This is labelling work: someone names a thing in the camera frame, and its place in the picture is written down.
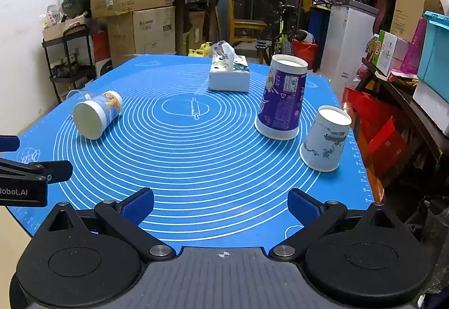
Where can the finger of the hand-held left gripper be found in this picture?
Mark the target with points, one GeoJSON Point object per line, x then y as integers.
{"type": "Point", "coordinates": [52, 170]}
{"type": "Point", "coordinates": [8, 143]}

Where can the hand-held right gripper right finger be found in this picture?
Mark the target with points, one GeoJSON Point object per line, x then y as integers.
{"type": "Point", "coordinates": [302, 206]}

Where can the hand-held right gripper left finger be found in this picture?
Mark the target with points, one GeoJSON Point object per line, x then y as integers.
{"type": "Point", "coordinates": [138, 206]}

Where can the white cup with orange print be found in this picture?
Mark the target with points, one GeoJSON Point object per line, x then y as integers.
{"type": "Point", "coordinates": [101, 110]}

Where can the white paper cup blue print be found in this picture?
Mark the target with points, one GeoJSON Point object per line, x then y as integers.
{"type": "Point", "coordinates": [324, 140]}

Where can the clear plastic cup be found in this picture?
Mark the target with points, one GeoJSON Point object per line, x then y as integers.
{"type": "Point", "coordinates": [78, 95]}

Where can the purple printed paper cup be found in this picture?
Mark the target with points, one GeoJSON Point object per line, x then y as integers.
{"type": "Point", "coordinates": [280, 102]}

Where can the blue silicone baking mat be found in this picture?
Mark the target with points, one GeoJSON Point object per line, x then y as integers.
{"type": "Point", "coordinates": [196, 154]}

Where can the black metal shelf rack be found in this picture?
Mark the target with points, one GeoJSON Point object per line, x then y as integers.
{"type": "Point", "coordinates": [66, 60]}

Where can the red shopping bags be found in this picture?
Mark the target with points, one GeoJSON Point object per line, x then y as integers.
{"type": "Point", "coordinates": [375, 133]}

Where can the white tissue box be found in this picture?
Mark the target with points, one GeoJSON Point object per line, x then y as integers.
{"type": "Point", "coordinates": [228, 79]}

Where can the dark wooden shelf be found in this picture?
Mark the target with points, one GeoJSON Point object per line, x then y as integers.
{"type": "Point", "coordinates": [414, 109]}

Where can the red bucket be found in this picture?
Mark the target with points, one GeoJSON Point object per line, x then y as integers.
{"type": "Point", "coordinates": [305, 51]}

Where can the black cap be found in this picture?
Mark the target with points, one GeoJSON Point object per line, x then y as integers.
{"type": "Point", "coordinates": [75, 2]}

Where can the large brown cardboard box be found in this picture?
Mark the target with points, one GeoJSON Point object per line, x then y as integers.
{"type": "Point", "coordinates": [147, 32]}

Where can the yellow plastic jugs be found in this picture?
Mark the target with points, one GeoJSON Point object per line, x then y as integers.
{"type": "Point", "coordinates": [200, 49]}

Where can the white chest freezer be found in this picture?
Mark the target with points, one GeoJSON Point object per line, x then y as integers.
{"type": "Point", "coordinates": [347, 39]}

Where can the green and white box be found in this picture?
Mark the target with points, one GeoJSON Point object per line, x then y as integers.
{"type": "Point", "coordinates": [384, 51]}

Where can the wooden chair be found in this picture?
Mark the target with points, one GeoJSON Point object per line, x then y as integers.
{"type": "Point", "coordinates": [245, 27]}

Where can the pink bag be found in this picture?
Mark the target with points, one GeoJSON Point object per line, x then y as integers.
{"type": "Point", "coordinates": [414, 49]}

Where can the black bicycle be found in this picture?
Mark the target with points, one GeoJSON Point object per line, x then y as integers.
{"type": "Point", "coordinates": [280, 14]}

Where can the dark wooden side table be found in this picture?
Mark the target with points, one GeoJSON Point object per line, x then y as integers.
{"type": "Point", "coordinates": [196, 21]}

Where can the teal plastic crate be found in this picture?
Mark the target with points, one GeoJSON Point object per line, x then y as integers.
{"type": "Point", "coordinates": [436, 49]}

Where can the tall brown cardboard box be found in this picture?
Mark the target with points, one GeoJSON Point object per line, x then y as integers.
{"type": "Point", "coordinates": [410, 4]}

